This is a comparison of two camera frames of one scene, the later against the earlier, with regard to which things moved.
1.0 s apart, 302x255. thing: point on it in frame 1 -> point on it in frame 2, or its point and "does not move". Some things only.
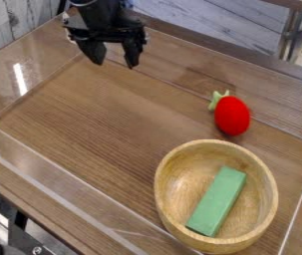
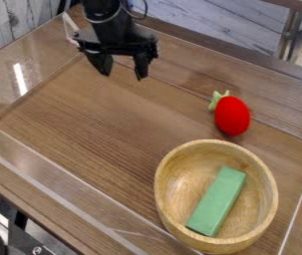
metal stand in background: x=298 y=35 does not move
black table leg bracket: x=22 y=242 does not move
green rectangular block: x=208 y=215 does not move
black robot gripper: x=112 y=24 -> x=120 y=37
